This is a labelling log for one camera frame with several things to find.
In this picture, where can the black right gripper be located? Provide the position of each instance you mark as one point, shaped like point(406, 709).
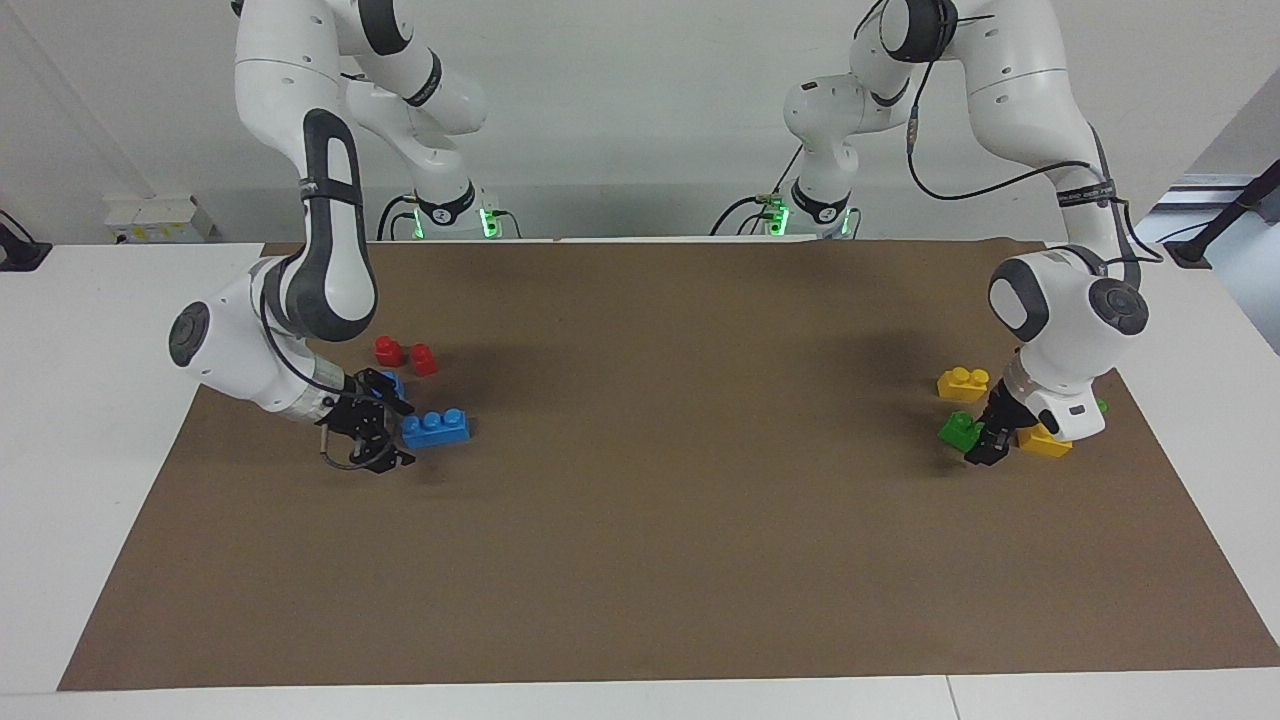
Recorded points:
point(362, 410)

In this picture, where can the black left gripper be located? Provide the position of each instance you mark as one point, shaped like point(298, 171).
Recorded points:
point(1012, 412)

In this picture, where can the blue three-stud toy brick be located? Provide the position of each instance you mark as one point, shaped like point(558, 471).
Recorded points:
point(437, 429)
point(396, 382)

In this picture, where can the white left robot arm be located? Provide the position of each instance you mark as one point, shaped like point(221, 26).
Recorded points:
point(1040, 100)

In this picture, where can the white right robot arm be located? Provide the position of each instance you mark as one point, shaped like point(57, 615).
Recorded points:
point(330, 250)

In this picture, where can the yellow two-stud toy brick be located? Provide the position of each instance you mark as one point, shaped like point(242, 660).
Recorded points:
point(963, 384)
point(1045, 444)

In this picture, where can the red single-stud toy brick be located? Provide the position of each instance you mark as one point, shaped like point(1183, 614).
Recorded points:
point(389, 352)
point(424, 360)

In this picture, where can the brown paper table mat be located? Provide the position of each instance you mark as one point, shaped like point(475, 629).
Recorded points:
point(660, 480)

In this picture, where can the black slanted stand pole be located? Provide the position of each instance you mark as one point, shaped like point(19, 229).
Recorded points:
point(1225, 215)

